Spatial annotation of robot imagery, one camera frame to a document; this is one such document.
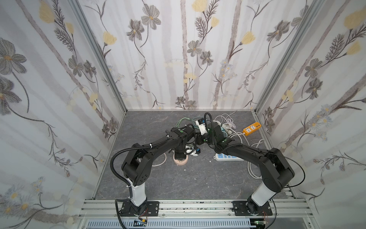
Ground round pink power socket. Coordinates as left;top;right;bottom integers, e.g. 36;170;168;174
173;156;189;166

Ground green USB cable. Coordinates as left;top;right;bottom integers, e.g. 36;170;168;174
175;116;204;129

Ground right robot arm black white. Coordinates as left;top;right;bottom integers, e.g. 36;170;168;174
195;124;295;215

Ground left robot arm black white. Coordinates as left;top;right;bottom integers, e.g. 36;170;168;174
110;125;196;229

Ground white blue power strip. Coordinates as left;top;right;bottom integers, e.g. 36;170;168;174
214;154;243;162

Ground orange power strip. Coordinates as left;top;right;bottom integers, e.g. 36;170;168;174
242;122;262;136

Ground beige socket power cord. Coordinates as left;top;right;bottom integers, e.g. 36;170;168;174
151;153;167;167

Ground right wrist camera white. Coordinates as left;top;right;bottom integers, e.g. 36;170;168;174
195;118;207;135

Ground white cable bundle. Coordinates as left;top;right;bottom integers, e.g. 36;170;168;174
213;110;246;142

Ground white slotted cable duct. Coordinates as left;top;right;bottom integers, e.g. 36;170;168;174
85;219;255;229

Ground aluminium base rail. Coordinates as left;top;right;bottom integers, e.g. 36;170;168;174
75;199;319;229

